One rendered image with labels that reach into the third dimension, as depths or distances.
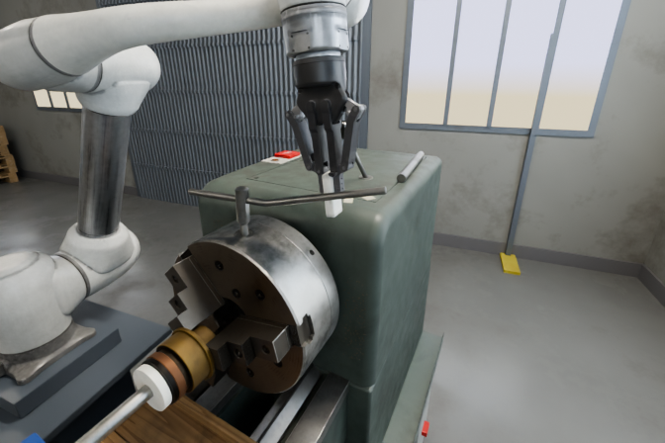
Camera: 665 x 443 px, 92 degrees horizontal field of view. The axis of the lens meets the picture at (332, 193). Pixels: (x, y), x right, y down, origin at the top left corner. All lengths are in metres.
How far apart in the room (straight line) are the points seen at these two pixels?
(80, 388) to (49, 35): 0.83
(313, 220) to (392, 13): 2.52
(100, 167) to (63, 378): 0.55
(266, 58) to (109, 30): 2.73
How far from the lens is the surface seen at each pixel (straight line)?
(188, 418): 0.79
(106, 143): 0.97
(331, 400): 0.78
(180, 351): 0.56
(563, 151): 3.06
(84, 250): 1.14
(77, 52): 0.72
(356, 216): 0.60
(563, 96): 2.97
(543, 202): 3.15
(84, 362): 1.18
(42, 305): 1.10
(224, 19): 0.66
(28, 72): 0.80
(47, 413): 1.13
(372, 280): 0.62
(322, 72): 0.45
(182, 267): 0.62
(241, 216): 0.55
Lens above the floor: 1.49
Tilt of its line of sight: 20 degrees down
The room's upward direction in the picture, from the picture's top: straight up
